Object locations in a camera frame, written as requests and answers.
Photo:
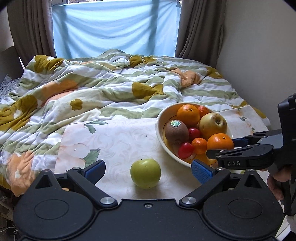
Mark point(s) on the grey bed headboard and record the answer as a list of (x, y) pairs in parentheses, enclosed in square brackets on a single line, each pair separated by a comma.
[(10, 64)]

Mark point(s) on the yellow pear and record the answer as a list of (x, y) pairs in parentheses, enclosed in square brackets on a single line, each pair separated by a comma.
[(212, 123)]

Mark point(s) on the cream oval bowl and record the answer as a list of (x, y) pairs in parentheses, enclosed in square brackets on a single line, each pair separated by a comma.
[(170, 114)]

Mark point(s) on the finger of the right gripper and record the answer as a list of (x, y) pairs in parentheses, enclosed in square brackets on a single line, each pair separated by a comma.
[(255, 152), (254, 138)]

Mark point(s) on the right hand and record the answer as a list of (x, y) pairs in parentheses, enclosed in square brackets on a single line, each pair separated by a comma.
[(274, 181)]

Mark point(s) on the light blue window cloth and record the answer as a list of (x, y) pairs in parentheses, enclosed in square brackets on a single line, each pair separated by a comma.
[(135, 27)]

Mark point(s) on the small mandarin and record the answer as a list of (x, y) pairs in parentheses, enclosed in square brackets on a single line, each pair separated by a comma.
[(200, 145)]

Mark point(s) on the right brown curtain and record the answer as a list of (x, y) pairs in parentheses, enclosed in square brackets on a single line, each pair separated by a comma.
[(200, 33)]

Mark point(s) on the brown curtain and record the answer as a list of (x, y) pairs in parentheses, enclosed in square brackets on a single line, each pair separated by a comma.
[(31, 26), (200, 33)]

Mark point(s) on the large green apple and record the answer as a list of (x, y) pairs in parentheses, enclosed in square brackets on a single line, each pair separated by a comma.
[(145, 173)]

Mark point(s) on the brown kiwi with sticker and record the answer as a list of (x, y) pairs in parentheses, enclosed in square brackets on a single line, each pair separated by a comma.
[(176, 132)]

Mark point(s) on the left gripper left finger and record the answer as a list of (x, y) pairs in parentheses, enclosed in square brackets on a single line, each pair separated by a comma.
[(83, 181)]

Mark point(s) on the large orange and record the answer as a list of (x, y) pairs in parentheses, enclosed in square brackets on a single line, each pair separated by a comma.
[(189, 115)]

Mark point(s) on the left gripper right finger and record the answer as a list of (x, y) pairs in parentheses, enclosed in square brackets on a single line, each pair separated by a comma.
[(212, 181)]

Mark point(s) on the floral striped quilt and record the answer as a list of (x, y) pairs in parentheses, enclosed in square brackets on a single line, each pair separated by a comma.
[(54, 93)]

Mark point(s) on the red cherry tomato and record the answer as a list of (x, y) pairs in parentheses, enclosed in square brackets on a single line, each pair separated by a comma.
[(194, 133)]

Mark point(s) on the left brown curtain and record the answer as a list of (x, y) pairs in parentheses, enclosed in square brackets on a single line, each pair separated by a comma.
[(31, 26)]

